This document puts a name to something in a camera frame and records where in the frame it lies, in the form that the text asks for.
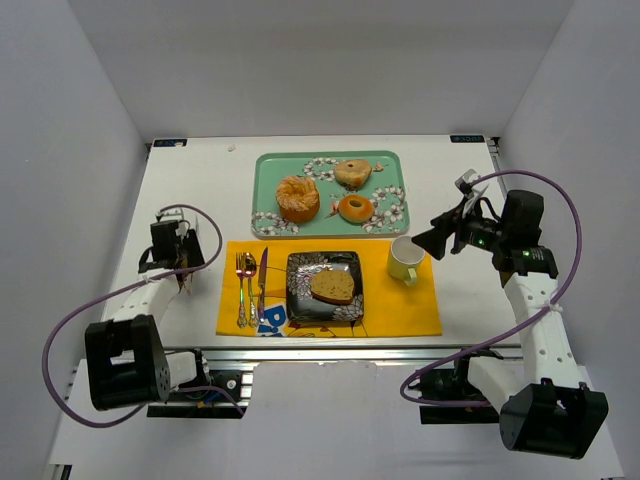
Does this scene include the brown bread slice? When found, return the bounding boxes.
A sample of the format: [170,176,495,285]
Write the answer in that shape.
[310,269,355,305]

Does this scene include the metal serving tongs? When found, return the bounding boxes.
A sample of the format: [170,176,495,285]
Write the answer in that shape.
[176,251,193,295]

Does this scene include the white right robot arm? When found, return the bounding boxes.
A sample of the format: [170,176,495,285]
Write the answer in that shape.
[406,190,609,460]

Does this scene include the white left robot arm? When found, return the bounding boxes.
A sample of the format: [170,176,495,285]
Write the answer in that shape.
[84,219,210,410]

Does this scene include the pale yellow mug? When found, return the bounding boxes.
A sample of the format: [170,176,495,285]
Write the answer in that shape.
[387,236,426,286]

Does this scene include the green floral tray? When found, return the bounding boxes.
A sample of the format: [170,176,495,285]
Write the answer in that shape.
[251,150,410,239]

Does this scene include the yellow placemat cloth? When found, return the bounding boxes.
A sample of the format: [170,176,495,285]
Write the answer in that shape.
[216,239,442,340]

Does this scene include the iridescent spoon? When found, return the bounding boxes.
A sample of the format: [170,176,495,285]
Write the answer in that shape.
[244,252,259,329]

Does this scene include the orange glazed donut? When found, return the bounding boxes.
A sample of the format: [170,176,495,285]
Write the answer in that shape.
[338,195,375,224]

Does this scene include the blue label sticker right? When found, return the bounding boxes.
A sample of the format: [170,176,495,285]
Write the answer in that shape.
[449,134,485,143]

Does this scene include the iridescent knife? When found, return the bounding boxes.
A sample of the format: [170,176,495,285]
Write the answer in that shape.
[258,247,269,324]

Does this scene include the iridescent fork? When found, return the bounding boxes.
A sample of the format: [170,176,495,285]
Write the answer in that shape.
[235,252,248,329]

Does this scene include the pale bagel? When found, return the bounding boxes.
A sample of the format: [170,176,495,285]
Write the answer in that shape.
[334,159,373,190]

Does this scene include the orange bundt cake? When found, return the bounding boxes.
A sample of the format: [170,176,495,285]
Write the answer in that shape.
[276,176,320,223]

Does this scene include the black floral square plate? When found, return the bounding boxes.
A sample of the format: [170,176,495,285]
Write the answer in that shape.
[286,251,364,323]

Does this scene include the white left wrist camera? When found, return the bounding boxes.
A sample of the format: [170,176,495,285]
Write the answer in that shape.
[156,207,199,235]

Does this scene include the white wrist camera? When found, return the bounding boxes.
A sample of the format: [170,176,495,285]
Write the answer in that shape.
[156,207,199,235]
[454,169,487,217]

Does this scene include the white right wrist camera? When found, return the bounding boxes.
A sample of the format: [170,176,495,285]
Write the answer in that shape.
[454,169,487,217]

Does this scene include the aluminium frame rail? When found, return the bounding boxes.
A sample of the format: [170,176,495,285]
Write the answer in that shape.
[199,344,526,369]

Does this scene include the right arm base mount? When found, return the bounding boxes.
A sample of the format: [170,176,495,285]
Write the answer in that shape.
[417,369,499,425]

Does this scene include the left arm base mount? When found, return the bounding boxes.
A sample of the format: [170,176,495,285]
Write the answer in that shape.
[146,361,256,420]

